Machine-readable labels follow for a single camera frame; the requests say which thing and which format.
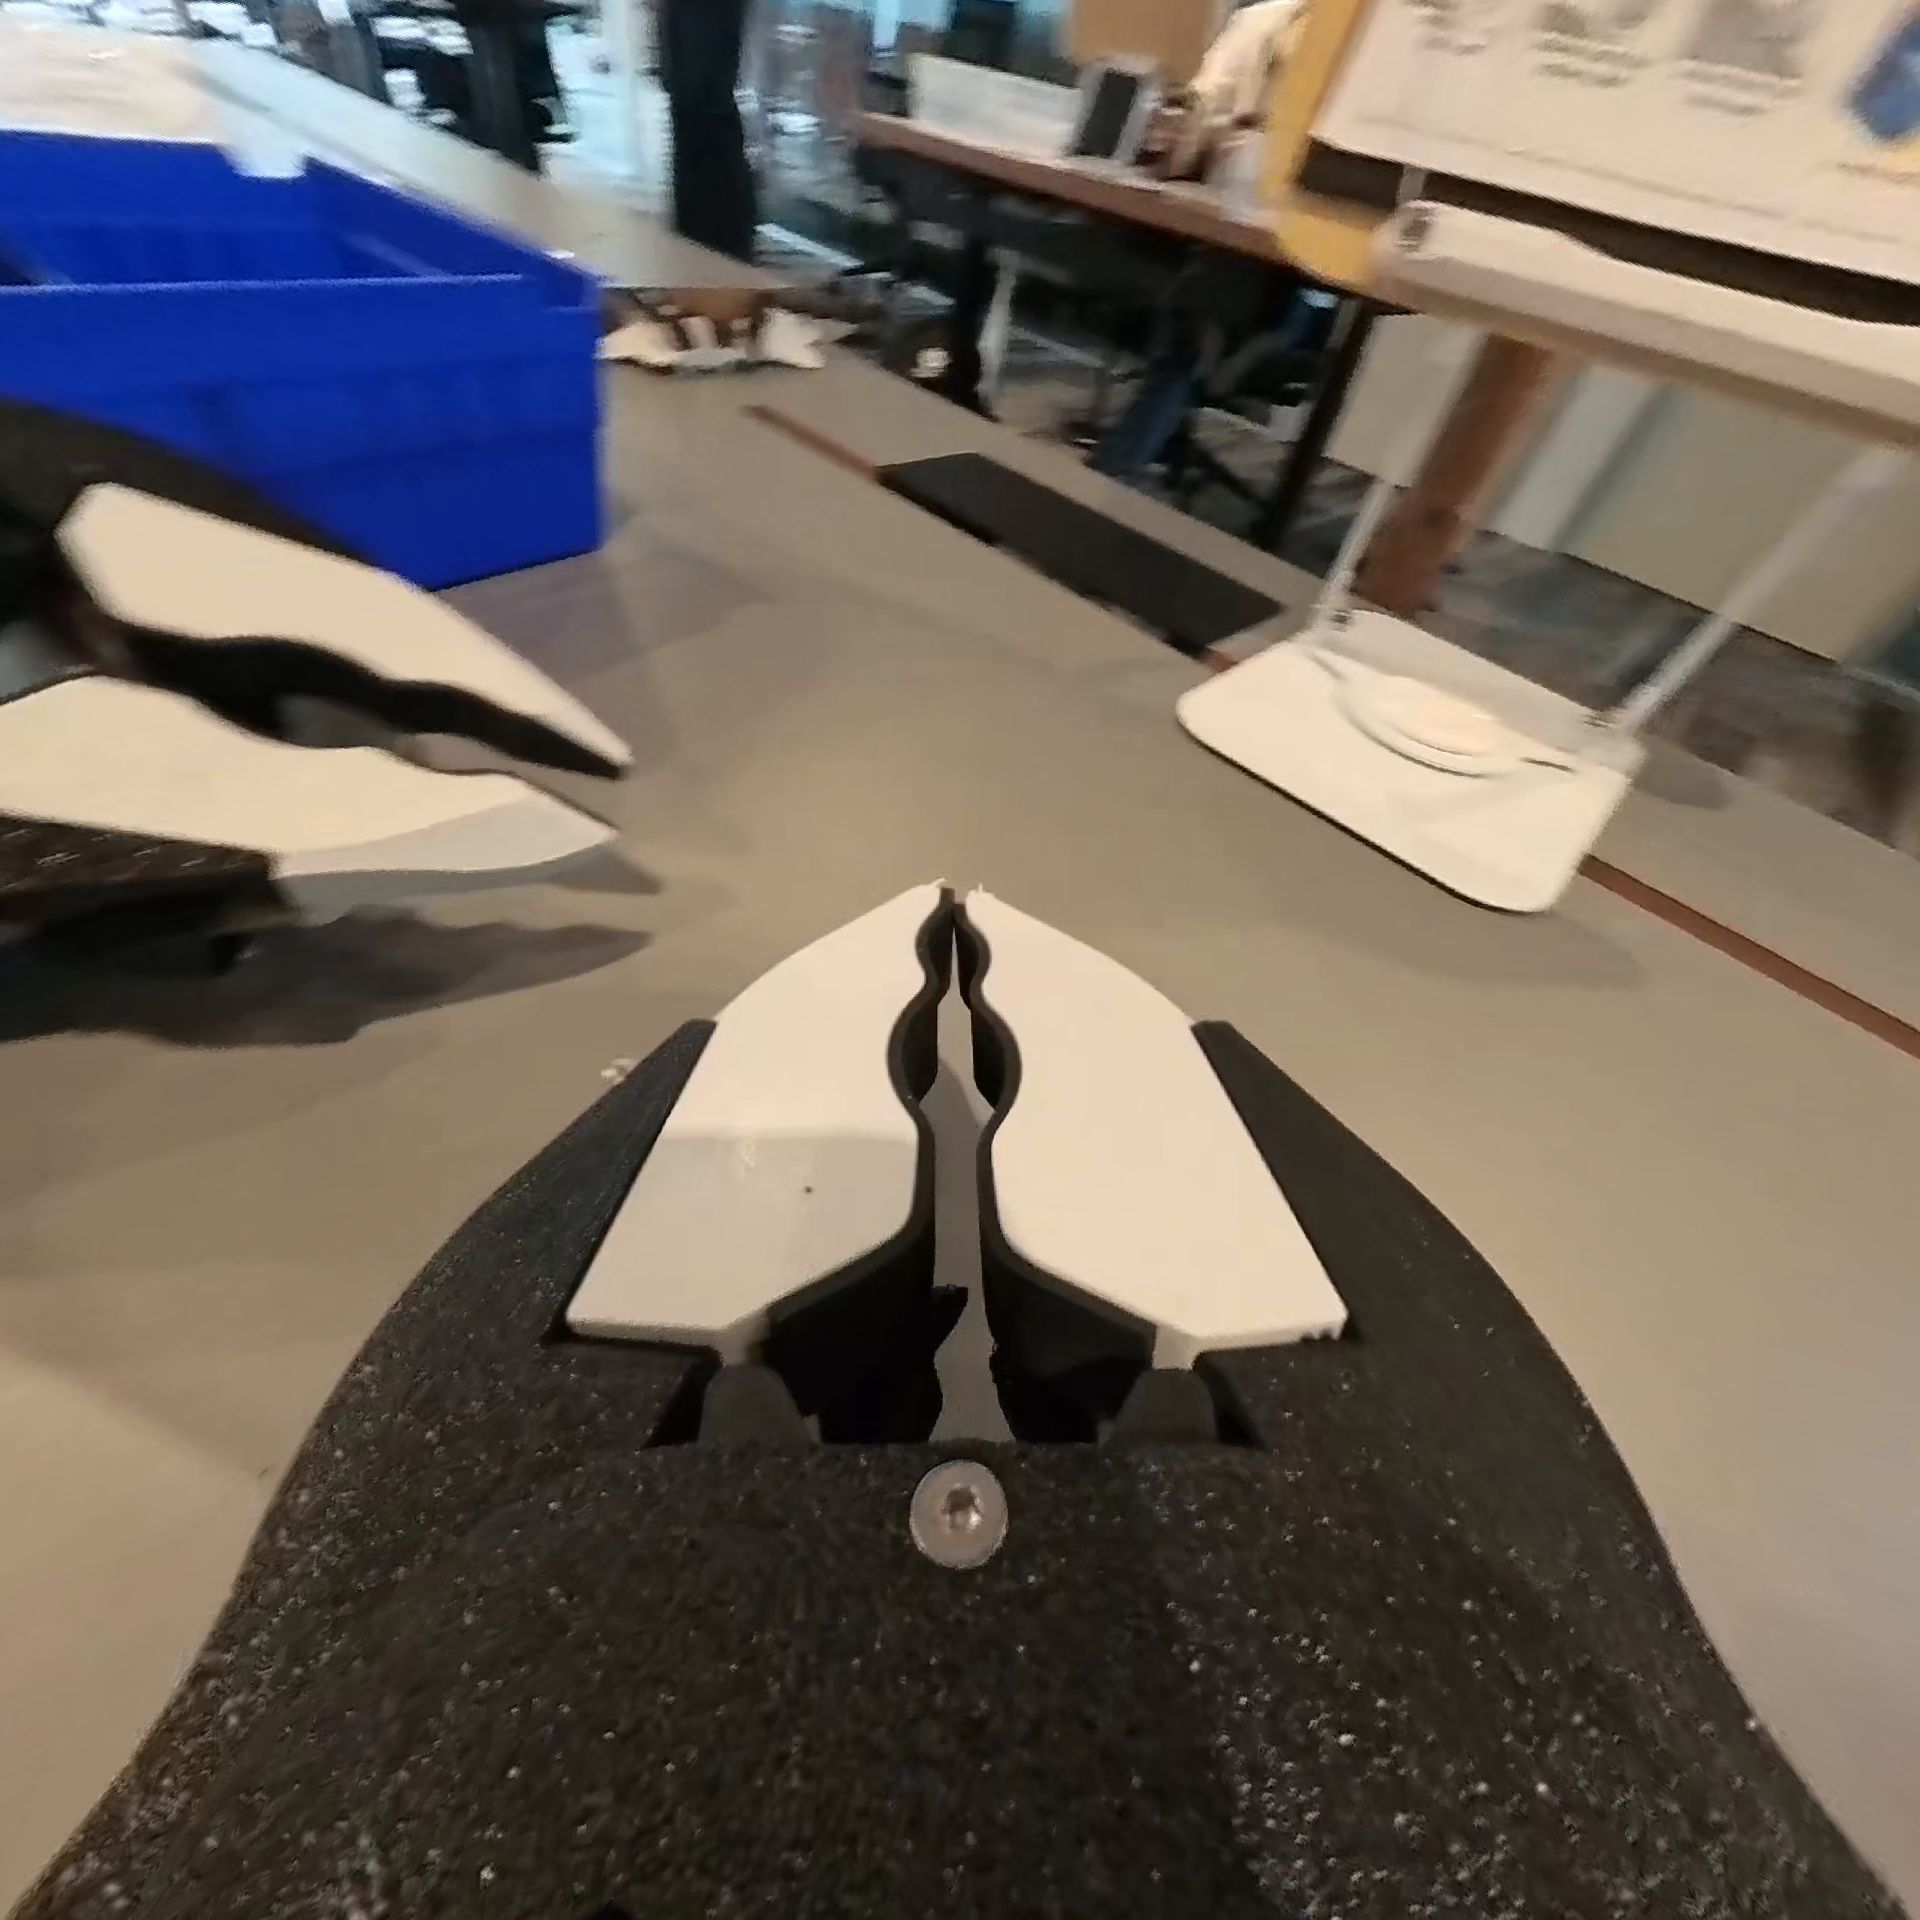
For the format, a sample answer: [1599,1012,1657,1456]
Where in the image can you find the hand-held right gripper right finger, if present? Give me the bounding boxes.
[953,884,1351,1370]

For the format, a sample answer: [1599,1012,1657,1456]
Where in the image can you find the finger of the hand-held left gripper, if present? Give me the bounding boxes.
[47,478,634,785]
[0,674,621,925]

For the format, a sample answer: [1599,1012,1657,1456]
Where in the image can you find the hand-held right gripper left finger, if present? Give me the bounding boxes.
[562,879,959,1370]

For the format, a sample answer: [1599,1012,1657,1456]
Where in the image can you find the blue plastic bin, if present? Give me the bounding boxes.
[0,129,611,592]

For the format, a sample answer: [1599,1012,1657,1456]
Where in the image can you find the black and white paper pieces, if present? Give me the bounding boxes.
[594,287,845,376]

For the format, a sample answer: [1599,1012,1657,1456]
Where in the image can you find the black flat mat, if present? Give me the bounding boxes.
[877,455,1284,659]

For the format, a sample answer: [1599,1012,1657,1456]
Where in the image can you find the black standing desk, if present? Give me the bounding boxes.
[658,0,763,261]

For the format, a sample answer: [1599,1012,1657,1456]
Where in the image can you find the wooden desk black legs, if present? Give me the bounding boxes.
[851,109,1409,556]

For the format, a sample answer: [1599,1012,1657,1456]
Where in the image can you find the dark tablet device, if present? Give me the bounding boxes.
[1066,60,1160,161]

